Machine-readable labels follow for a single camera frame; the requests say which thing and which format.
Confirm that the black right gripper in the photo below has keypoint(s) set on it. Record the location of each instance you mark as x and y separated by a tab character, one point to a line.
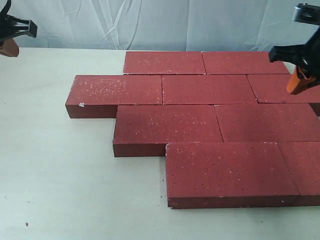
306	58

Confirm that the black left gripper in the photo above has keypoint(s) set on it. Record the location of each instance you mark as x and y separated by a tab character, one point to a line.
12	27

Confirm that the red brick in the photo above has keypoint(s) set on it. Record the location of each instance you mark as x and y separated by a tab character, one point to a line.
206	90
303	161
145	130
272	89
98	96
228	175

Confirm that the red brick centre base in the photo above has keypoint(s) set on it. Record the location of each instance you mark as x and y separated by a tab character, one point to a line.
271	122

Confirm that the red brick base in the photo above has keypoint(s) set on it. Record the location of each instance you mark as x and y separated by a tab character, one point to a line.
271	122
164	63
241	63

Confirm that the red brick far right base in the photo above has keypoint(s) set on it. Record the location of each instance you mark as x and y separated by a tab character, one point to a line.
241	63

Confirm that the red brick far left base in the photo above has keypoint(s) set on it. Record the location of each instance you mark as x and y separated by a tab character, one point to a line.
164	63

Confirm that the white backdrop cloth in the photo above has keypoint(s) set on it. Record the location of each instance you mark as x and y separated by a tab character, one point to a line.
162	25

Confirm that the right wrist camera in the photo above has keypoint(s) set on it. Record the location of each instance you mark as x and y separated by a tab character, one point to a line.
307	14

